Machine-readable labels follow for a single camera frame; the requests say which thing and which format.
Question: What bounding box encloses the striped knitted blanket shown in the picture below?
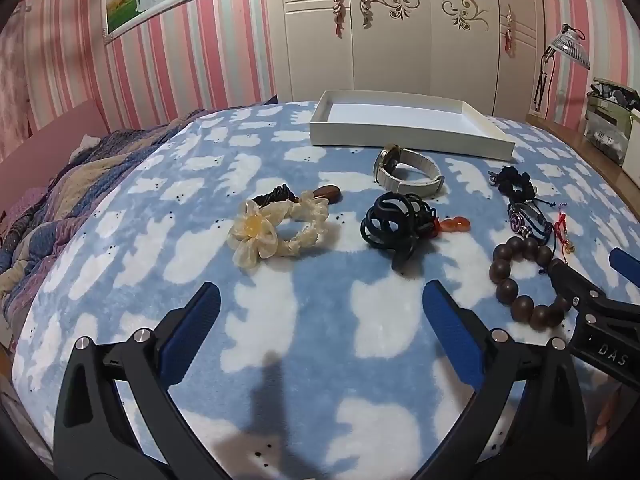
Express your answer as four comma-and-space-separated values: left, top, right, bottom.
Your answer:
1, 110, 205, 339

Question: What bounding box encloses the desk lamp with glass shade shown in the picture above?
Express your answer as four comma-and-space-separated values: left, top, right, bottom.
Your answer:
531, 23, 591, 114

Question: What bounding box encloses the wooden desk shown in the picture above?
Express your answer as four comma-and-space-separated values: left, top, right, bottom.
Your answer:
526, 114, 640, 218

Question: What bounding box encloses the cream strap wristwatch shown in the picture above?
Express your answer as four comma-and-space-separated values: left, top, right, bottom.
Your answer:
373, 144, 445, 198

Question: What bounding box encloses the black scrunchie with charm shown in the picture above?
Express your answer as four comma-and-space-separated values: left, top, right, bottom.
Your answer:
489, 166, 536, 203

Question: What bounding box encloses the green storage box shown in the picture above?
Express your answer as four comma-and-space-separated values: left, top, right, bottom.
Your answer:
585, 78, 639, 167

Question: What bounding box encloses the white cardboard tray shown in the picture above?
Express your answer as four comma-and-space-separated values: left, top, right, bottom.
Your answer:
309, 90, 515, 162

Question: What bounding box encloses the orange gourd red knot charm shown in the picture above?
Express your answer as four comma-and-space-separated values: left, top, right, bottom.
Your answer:
435, 216, 471, 236

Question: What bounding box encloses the white ornate wardrobe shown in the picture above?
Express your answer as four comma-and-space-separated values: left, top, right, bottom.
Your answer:
267, 0, 544, 120

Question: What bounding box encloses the black braided bracelet bundle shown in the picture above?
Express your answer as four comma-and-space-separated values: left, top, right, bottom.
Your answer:
505, 198, 558, 248

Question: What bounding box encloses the blue polar bear blanket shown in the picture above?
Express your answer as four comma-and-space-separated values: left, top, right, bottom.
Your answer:
13, 102, 639, 479

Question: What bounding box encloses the dark wooden bead bracelet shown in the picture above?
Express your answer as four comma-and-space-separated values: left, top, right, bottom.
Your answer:
488, 235, 573, 332

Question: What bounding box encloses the black plastic hair claw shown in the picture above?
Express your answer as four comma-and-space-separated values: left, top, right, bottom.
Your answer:
360, 192, 439, 272

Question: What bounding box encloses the cream flower scrunchie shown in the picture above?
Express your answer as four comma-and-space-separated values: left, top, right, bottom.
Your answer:
227, 191, 329, 269

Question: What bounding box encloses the red string charm bracelet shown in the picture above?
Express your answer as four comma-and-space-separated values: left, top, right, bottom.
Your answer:
553, 202, 576, 265

